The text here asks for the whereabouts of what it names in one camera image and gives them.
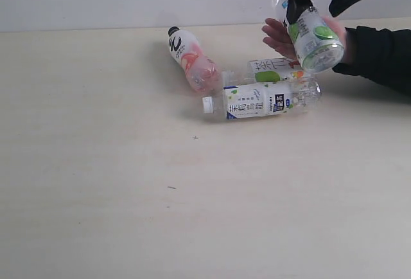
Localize pink white bottle black cap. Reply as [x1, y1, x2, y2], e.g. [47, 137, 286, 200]
[168, 26, 221, 94]

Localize open human hand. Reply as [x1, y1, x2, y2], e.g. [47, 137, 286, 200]
[261, 15, 349, 64]

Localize white label jasmine oolong bottle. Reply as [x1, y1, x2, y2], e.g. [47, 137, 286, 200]
[202, 78, 321, 120]

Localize tea bottle green apple label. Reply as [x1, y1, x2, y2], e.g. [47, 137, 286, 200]
[222, 57, 312, 87]

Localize clear bottle lime silver label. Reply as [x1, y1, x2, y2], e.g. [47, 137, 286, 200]
[272, 0, 344, 74]

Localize black sleeved forearm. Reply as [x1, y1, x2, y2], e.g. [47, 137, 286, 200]
[333, 26, 410, 96]

